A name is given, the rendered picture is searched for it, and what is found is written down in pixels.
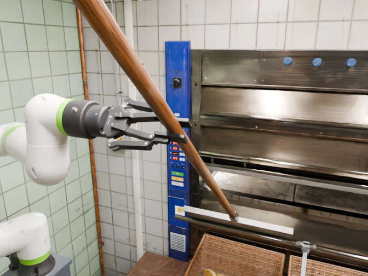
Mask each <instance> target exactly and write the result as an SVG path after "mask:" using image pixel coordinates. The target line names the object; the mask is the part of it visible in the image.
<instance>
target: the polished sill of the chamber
mask: <svg viewBox="0 0 368 276"><path fill-rule="evenodd" d="M220 190H221V191H222V193H223V194H224V196H225V197H226V199H229V200H235V201H239V202H245V203H250V204H256V205H262V206H267V207H270V208H276V209H282V210H287V211H293V212H299V213H303V214H308V215H314V216H319V217H325V218H329V219H334V220H340V221H346V222H351V223H357V224H360V225H366V226H368V215H365V214H360V213H355V212H350V211H344V210H337V209H332V208H326V207H322V206H316V205H310V204H303V203H298V202H292V201H288V200H282V199H276V198H270V197H264V196H260V195H254V194H248V193H242V192H236V191H230V190H226V189H220ZM199 194H203V195H207V196H213V197H215V196H214V194H213V193H212V191H211V190H210V188H209V187H208V186H201V188H200V189H199Z"/></svg>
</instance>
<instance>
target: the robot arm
mask: <svg viewBox="0 0 368 276"><path fill-rule="evenodd" d="M124 101H125V102H124V103H123V104H122V105H121V106H117V107H111V106H103V105H100V104H99V103H98V102H96V101H88V100H75V99H67V98H63V97H59V96H57V95H54V94H39V95H37V96H35V97H33V98H32V99H31V100H30V101H29V102H28V103H27V105H26V107H25V110H24V120H25V123H21V122H12V123H8V124H3V125H0V157H5V156H11V157H13V158H14V159H16V160H18V161H20V162H21V163H22V164H23V165H24V167H25V170H26V173H27V175H28V177H29V178H30V179H31V180H32V181H33V182H34V183H36V184H38V185H41V186H53V185H56V184H58V183H60V182H61V181H63V180H64V179H65V178H66V176H67V175H68V173H69V171H70V167H71V162H70V148H69V139H70V137H78V138H83V139H90V140H91V139H95V138H96V137H104V138H108V139H109V143H108V144H107V147H108V148H110V149H111V150H112V151H118V150H143V151H150V150H152V148H153V145H157V144H159V143H160V144H165V145H169V144H170V142H178V143H185V144H187V143H188V140H187V138H186V137H185V135H181V134H173V133H165V132H160V131H154V133H153V134H154V135H153V134H150V133H146V132H143V131H139V130H136V129H132V128H130V125H131V124H136V123H139V122H161V121H160V120H159V119H158V117H157V116H156V115H155V113H154V112H153V111H152V109H151V108H150V107H149V105H148V104H147V103H146V102H141V101H135V100H132V99H131V98H129V97H125V98H124ZM127 108H128V109H132V108H133V109H135V110H139V111H145V112H144V113H132V112H127V111H126V109H127ZM174 116H175V115H174ZM175 117H176V116H175ZM176 119H177V120H178V122H179V123H180V125H181V126H182V127H184V128H191V127H192V123H191V122H190V120H189V119H187V118H176ZM161 124H162V123H161ZM123 135H125V136H128V137H134V138H137V139H140V140H144V141H126V140H116V139H117V138H119V137H121V136H123ZM50 248H51V246H50V238H49V230H48V223H47V218H46V216H45V215H44V214H42V213H40V212H29V213H26V214H23V215H21V216H18V217H16V218H13V219H11V220H9V221H5V222H2V223H0V258H1V257H8V258H9V260H10V264H9V266H8V267H9V269H10V270H15V269H18V276H45V275H47V274H48V273H49V272H51V271H52V270H53V268H54V267H55V258H54V257H53V256H52V255H51V253H50Z"/></svg>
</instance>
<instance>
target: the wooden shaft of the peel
mask: <svg viewBox="0 0 368 276"><path fill-rule="evenodd" d="M72 1H73V2H74V4H75V5H76V7H77V8H78V9H79V11H80V12H81V13H82V15H83V16H84V17H85V19H86V20H87V22H88V23H89V24H90V26H91V27H92V28H93V30H94V31H95V33H96V34H97V35H98V37H99V38H100V39H101V41H102V42H103V44H104V45H105V46H106V48H107V49H108V50H109V52H110V53H111V54H112V56H113V57H114V58H115V60H116V61H117V62H118V64H119V65H120V67H121V68H122V70H123V71H124V72H125V74H126V75H127V76H128V78H129V79H130V80H131V82H132V83H133V85H134V86H135V87H136V89H137V90H138V91H139V93H140V94H141V96H142V97H143V98H144V99H145V101H146V102H147V104H148V105H149V107H150V108H151V109H152V111H153V112H154V113H155V115H156V116H157V117H158V119H159V120H160V121H161V123H162V124H163V125H164V127H165V128H166V130H167V131H168V133H173V134H181V135H185V137H186V138H187V140H188V143H187V144H185V143H178V142H176V143H177V145H178V146H179V147H180V149H181V150H182V152H183V153H184V154H185V156H186V157H187V158H188V160H189V161H190V162H191V164H192V165H193V167H194V168H195V169H196V171H197V172H198V174H199V175H200V176H201V178H202V179H203V180H204V182H205V183H206V184H207V186H208V187H209V188H210V190H211V191H212V193H213V194H214V196H215V197H216V198H217V200H218V201H219V202H220V204H221V205H222V206H223V208H224V209H225V210H226V212H227V213H228V215H229V216H230V217H232V218H233V217H235V212H234V210H233V209H232V207H231V205H230V204H229V202H228V200H227V199H226V197H225V196H224V194H223V193H222V191H221V190H220V188H219V186H218V184H217V183H216V181H215V180H214V178H213V176H212V175H211V173H210V171H209V170H208V169H207V167H206V165H205V164H204V162H203V161H202V159H201V157H200V155H199V154H198V152H197V151H196V149H195V148H194V146H193V145H192V143H191V141H190V140H189V138H188V136H187V135H186V133H185V131H184V130H183V128H182V126H181V125H180V123H179V122H178V120H177V119H176V117H175V116H174V114H173V112H172V111H171V109H170V107H169V106H168V104H167V102H166V101H165V100H164V98H163V96H162V95H161V93H160V91H159V90H158V88H157V87H156V85H155V83H154V82H153V80H152V78H151V77H150V75H149V74H148V72H147V71H146V69H145V67H144V66H143V64H142V62H141V61H140V59H139V58H138V56H137V55H136V53H135V51H134V50H133V48H132V46H131V45H130V43H129V42H128V40H127V38H126V37H125V35H124V33H123V32H122V30H121V29H120V27H119V26H118V24H117V22H116V21H115V19H114V17H113V16H112V14H111V13H110V11H109V9H108V8H107V6H106V5H105V3H104V1H103V0H72Z"/></svg>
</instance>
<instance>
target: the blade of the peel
mask: <svg viewBox="0 0 368 276"><path fill-rule="evenodd" d="M183 211H184V212H185V213H186V214H188V215H189V216H190V217H192V218H196V219H201V220H206V221H210V222H215V223H220V224H223V225H228V226H232V227H237V228H242V229H247V230H250V231H255V232H260V233H264V234H269V235H274V236H277V237H282V238H287V239H292V236H293V231H294V229H293V228H289V227H284V226H278V225H274V224H270V223H265V222H260V221H255V220H250V219H247V218H242V217H238V222H235V221H231V220H230V218H229V217H228V216H229V215H227V214H222V213H219V212H213V211H209V210H203V209H198V208H193V207H190V206H185V205H184V207H183Z"/></svg>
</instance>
